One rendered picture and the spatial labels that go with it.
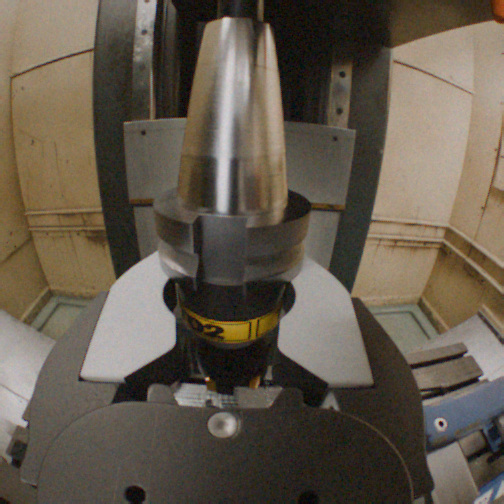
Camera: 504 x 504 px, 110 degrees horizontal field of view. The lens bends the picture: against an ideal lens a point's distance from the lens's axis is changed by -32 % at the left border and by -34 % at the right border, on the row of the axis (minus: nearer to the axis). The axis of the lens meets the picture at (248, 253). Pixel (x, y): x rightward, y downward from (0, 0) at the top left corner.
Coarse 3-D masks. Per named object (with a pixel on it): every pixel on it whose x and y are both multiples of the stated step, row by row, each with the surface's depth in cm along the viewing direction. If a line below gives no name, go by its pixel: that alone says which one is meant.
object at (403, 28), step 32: (192, 0) 27; (288, 0) 27; (320, 0) 26; (352, 0) 24; (384, 0) 21; (416, 0) 18; (448, 0) 14; (480, 0) 11; (352, 32) 36; (384, 32) 32; (416, 32) 27
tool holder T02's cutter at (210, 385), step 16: (192, 336) 14; (192, 352) 13; (208, 352) 12; (224, 352) 12; (240, 352) 12; (256, 352) 13; (208, 368) 13; (224, 368) 12; (240, 368) 12; (256, 368) 13; (208, 384) 13; (224, 384) 13; (240, 384) 13; (256, 384) 14
